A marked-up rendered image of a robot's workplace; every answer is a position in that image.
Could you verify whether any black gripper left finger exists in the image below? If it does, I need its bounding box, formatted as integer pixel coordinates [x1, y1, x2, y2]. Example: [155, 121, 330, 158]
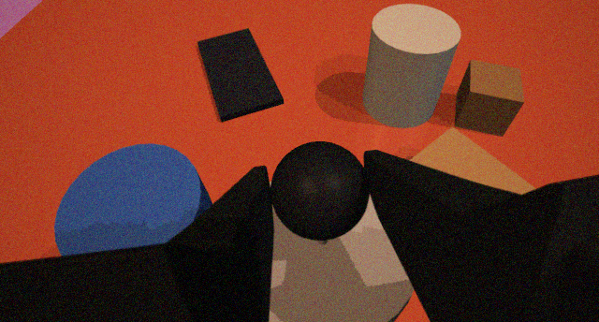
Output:
[0, 166, 274, 322]

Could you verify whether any black flat rectangular slab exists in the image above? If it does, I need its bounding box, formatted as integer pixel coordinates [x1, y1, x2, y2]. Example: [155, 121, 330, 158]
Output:
[197, 28, 284, 122]

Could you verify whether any brown cube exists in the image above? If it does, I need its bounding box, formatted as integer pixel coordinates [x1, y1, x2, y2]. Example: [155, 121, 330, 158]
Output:
[454, 60, 525, 137]

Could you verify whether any grey cylinder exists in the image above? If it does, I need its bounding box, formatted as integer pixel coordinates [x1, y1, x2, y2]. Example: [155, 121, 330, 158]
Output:
[362, 4, 460, 128]

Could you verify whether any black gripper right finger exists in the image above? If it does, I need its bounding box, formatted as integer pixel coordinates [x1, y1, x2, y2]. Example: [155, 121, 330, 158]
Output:
[364, 150, 599, 322]

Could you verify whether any tan rectangular block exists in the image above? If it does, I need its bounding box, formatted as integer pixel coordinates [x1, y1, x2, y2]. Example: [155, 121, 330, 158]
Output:
[410, 127, 536, 195]

